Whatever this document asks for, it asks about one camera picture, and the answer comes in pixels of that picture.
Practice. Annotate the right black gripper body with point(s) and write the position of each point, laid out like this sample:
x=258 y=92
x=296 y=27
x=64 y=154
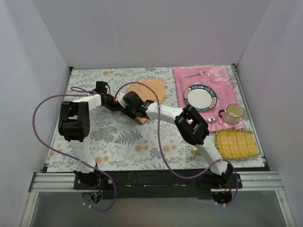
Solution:
x=129 y=111

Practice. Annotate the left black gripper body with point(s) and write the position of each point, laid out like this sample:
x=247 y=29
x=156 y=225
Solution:
x=112 y=103

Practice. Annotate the orange satin napkin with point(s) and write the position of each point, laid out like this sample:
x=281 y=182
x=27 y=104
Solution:
x=148 y=89

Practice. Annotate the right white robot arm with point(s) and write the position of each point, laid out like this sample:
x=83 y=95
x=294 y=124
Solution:
x=193 y=129

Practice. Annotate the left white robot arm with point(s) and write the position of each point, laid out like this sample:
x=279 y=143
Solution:
x=74 y=126

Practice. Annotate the white plate green rim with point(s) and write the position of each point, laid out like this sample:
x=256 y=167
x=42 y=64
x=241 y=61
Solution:
x=201 y=97

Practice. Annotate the yellow-green mug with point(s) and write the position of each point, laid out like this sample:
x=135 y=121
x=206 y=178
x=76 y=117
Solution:
x=194 y=150

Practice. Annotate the silver fork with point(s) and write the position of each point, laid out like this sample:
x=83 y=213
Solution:
x=198 y=74

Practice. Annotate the silver spoon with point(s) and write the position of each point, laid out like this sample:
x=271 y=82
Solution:
x=211 y=120

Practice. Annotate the pink floral placemat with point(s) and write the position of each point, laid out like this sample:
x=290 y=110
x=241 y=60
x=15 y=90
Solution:
x=217 y=78

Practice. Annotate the cream enamel mug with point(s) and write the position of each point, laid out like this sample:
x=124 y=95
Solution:
x=232 y=114

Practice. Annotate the yellow woven bamboo basket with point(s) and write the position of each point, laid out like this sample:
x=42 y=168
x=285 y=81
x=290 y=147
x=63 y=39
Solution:
x=236 y=144

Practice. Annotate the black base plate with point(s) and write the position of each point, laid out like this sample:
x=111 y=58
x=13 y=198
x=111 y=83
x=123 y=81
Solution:
x=152 y=184

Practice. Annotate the aluminium frame rail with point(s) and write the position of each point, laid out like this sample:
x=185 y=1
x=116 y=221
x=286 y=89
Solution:
x=156 y=199

